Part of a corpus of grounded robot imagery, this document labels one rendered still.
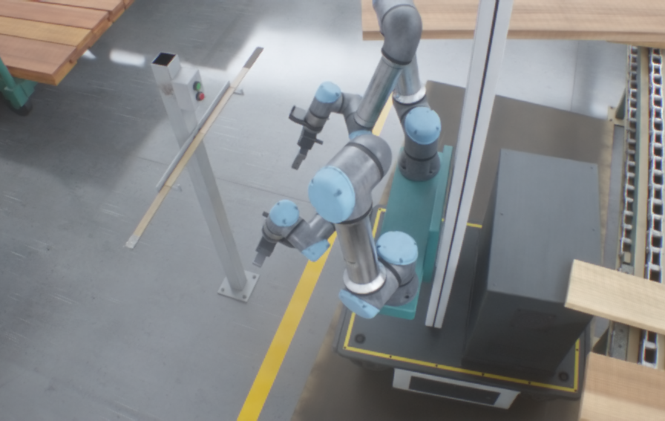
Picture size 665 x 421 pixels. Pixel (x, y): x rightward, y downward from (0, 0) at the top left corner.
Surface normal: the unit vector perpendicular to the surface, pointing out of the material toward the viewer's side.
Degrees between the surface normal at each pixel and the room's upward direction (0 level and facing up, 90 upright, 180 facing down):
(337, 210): 82
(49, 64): 0
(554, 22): 0
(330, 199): 82
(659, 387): 0
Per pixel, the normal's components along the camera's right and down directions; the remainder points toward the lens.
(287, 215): 0.26, -0.35
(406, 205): -0.07, -0.60
